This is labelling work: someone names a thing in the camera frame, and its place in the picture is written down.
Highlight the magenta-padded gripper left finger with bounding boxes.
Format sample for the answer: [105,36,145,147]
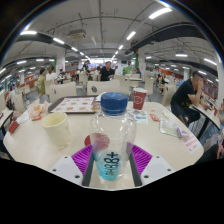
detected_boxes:
[49,143,95,188]

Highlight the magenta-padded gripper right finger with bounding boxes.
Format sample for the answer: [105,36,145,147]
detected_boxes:
[128,143,176,187]

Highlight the clear blue-capped water bottle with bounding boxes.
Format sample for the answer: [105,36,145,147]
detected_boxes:
[89,92,137,182]

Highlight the flat round red coaster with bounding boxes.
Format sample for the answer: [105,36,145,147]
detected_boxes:
[84,134,93,148]

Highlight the cream plastic cup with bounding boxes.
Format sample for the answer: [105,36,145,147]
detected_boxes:
[41,111,73,149]

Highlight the clear plastic bag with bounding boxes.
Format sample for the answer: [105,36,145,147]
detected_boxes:
[159,118,189,140]

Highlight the dark food tray with liner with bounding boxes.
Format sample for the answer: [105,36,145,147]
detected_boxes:
[47,95,102,114]

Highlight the crumpled food wrapper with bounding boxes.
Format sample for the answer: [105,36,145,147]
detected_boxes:
[27,99,49,120]

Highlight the white paper napkin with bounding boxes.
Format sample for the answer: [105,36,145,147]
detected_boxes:
[16,111,31,124]

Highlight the small red box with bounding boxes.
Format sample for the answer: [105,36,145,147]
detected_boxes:
[8,120,20,135]

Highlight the red paper cup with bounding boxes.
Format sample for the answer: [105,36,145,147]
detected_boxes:
[132,87,148,111]

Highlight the person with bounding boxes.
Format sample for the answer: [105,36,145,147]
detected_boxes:
[8,84,18,109]
[123,63,132,76]
[36,68,48,98]
[170,71,209,128]
[45,65,58,83]
[98,60,116,83]

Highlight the ceiling air conditioner unit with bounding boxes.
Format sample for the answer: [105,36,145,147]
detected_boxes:
[67,28,87,41]

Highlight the ceiling lights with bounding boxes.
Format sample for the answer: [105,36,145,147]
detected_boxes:
[0,6,219,84]

